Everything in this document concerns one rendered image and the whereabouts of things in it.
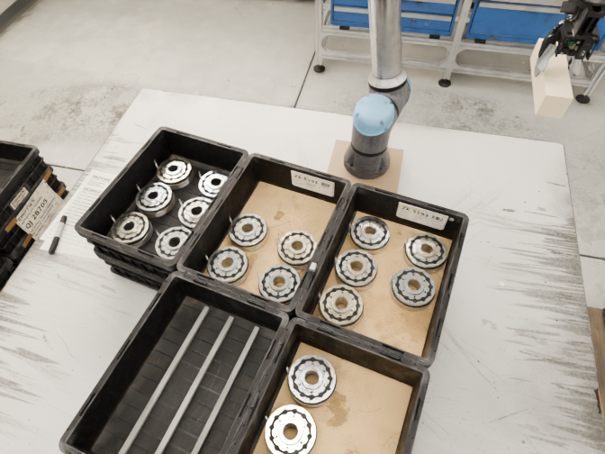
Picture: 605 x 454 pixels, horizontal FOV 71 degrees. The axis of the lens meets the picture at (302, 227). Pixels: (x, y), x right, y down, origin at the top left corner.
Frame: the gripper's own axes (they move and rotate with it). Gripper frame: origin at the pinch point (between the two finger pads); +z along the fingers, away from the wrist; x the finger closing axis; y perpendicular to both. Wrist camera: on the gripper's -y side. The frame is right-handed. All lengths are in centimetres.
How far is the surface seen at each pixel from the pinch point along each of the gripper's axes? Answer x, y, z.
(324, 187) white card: -52, 33, 20
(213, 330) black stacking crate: -69, 76, 26
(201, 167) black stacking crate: -91, 28, 26
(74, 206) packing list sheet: -133, 42, 39
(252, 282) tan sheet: -64, 62, 26
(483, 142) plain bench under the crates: -5.2, -13.8, 38.8
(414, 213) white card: -28, 37, 20
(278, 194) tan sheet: -65, 33, 26
